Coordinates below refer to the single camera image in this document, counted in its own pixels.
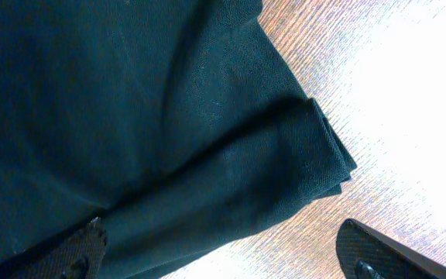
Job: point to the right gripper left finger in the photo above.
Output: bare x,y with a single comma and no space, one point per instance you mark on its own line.
79,256

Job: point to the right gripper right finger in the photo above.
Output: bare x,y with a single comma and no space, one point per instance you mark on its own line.
364,252

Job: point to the black t-shirt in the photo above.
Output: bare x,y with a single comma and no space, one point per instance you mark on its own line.
177,123

